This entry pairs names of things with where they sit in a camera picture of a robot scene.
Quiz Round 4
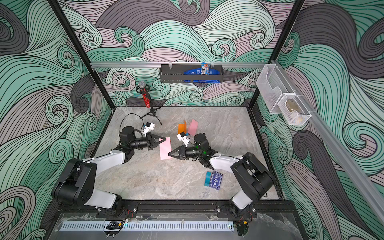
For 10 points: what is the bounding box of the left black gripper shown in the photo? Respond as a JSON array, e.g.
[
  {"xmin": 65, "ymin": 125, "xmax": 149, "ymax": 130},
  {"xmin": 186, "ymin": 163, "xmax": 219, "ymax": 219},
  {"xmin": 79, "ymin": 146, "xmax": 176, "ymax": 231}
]
[{"xmin": 129, "ymin": 133, "xmax": 165, "ymax": 151}]

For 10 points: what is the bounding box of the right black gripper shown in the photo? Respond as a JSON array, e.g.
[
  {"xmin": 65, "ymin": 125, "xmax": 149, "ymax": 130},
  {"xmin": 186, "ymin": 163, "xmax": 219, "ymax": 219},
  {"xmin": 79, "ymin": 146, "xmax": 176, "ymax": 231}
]
[{"xmin": 171, "ymin": 144, "xmax": 205, "ymax": 159}]

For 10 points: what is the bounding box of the pink paper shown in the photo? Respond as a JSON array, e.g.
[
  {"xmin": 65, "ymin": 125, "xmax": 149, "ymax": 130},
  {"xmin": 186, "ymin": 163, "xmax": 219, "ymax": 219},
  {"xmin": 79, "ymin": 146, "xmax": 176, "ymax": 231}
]
[
  {"xmin": 159, "ymin": 137, "xmax": 172, "ymax": 160},
  {"xmin": 188, "ymin": 120, "xmax": 199, "ymax": 136}
]

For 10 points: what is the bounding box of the orange square paper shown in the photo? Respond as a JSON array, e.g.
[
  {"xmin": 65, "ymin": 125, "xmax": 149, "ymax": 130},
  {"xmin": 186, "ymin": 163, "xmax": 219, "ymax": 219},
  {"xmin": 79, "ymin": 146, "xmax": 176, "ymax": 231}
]
[{"xmin": 178, "ymin": 121, "xmax": 188, "ymax": 134}]

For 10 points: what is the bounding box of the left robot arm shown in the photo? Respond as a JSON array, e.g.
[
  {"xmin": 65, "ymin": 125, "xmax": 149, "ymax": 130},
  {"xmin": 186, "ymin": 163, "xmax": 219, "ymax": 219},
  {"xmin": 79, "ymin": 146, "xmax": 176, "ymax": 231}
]
[{"xmin": 52, "ymin": 126, "xmax": 166, "ymax": 211}]

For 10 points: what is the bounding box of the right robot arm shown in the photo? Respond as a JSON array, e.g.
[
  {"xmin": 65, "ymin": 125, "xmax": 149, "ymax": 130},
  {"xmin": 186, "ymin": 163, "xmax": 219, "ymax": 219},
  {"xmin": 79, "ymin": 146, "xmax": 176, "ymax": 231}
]
[{"xmin": 168, "ymin": 134, "xmax": 275, "ymax": 216}]

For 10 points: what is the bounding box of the blue card box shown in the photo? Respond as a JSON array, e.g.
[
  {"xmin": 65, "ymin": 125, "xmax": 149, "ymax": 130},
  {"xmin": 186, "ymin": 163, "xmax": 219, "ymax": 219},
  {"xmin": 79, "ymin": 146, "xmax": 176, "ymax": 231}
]
[{"xmin": 209, "ymin": 171, "xmax": 223, "ymax": 190}]

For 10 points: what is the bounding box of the microphone on tripod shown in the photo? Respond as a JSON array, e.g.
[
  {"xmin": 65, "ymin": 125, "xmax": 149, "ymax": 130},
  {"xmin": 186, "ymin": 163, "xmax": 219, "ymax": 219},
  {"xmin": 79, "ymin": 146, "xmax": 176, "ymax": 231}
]
[{"xmin": 136, "ymin": 81, "xmax": 163, "ymax": 125}]

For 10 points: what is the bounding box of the blue snack packet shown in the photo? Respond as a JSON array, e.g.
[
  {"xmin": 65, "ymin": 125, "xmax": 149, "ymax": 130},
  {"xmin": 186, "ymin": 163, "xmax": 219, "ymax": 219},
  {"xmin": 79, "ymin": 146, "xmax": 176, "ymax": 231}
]
[{"xmin": 184, "ymin": 63, "xmax": 221, "ymax": 75}]

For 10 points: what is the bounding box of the large clear plastic bin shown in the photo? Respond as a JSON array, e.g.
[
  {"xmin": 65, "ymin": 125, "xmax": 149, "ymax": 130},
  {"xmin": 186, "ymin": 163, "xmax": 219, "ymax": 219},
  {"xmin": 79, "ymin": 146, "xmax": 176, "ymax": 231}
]
[{"xmin": 257, "ymin": 64, "xmax": 293, "ymax": 114}]

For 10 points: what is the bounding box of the small clear plastic bin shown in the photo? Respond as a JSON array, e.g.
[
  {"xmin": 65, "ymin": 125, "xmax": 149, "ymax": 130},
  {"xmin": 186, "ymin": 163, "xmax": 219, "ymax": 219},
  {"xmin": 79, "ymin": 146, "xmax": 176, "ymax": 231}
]
[{"xmin": 278, "ymin": 94, "xmax": 311, "ymax": 127}]

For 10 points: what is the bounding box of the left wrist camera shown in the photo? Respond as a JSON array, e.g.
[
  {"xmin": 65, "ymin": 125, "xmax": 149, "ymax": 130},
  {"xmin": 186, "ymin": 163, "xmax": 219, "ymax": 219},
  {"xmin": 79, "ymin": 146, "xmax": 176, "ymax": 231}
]
[{"xmin": 142, "ymin": 122, "xmax": 155, "ymax": 136}]

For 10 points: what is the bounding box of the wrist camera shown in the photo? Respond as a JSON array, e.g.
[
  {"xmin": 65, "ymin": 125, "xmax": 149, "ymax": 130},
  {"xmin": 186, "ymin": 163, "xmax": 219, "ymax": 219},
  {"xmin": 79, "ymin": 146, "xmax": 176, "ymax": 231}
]
[
  {"xmin": 142, "ymin": 122, "xmax": 155, "ymax": 136},
  {"xmin": 177, "ymin": 132, "xmax": 190, "ymax": 147}
]

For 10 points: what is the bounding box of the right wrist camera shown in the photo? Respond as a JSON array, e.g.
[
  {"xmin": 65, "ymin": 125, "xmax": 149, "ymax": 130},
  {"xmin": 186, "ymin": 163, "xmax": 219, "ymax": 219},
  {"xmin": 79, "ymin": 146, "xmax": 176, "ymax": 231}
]
[{"xmin": 177, "ymin": 132, "xmax": 190, "ymax": 147}]

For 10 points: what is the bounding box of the black wall shelf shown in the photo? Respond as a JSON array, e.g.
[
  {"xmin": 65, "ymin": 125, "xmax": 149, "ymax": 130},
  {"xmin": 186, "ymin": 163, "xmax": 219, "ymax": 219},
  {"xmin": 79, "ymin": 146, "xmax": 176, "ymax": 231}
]
[{"xmin": 160, "ymin": 65, "xmax": 224, "ymax": 84}]

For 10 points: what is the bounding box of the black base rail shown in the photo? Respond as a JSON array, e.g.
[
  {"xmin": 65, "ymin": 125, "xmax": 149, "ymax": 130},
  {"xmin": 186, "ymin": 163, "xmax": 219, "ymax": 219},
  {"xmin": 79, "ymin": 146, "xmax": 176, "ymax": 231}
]
[{"xmin": 58, "ymin": 200, "xmax": 297, "ymax": 218}]

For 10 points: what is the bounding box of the aluminium rail back wall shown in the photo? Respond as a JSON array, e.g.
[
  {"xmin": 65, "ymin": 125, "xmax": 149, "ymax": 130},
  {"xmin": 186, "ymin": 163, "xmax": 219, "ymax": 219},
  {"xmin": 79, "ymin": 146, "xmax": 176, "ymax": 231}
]
[{"xmin": 90, "ymin": 61, "xmax": 267, "ymax": 69}]

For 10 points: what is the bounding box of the aluminium rail wall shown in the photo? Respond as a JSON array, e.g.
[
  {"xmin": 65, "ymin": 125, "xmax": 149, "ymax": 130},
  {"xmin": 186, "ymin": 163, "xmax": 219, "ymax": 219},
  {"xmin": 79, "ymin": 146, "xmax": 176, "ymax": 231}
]
[
  {"xmin": 90, "ymin": 61, "xmax": 267, "ymax": 69},
  {"xmin": 272, "ymin": 60, "xmax": 384, "ymax": 224}
]

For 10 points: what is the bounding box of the white slotted cable duct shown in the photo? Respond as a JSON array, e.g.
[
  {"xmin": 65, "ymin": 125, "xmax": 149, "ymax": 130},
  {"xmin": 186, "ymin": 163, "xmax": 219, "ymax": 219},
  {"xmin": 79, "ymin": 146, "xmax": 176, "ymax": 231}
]
[{"xmin": 59, "ymin": 221, "xmax": 235, "ymax": 232}]

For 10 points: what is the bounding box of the aluminium rail right wall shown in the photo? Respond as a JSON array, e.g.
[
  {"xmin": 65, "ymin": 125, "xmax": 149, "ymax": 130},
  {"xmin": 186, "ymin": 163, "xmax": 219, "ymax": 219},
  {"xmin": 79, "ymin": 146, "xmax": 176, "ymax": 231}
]
[{"xmin": 272, "ymin": 60, "xmax": 384, "ymax": 224}]

